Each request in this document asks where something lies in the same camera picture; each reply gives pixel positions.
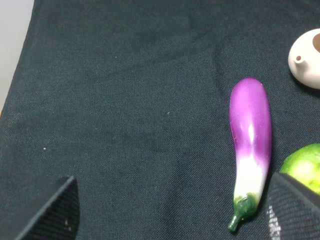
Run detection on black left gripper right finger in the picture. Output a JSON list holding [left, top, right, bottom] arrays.
[[266, 172, 320, 240]]

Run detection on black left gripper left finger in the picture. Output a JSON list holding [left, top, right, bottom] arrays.
[[13, 176, 80, 240]]

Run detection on purple toy eggplant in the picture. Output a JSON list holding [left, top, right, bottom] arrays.
[[228, 78, 272, 232]]

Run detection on green lime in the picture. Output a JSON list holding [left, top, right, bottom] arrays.
[[279, 143, 320, 195]]

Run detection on black table cloth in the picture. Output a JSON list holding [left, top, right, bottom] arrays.
[[0, 0, 320, 240]]

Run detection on beige ceramic teapot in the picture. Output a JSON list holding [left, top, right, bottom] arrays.
[[288, 28, 320, 90]]

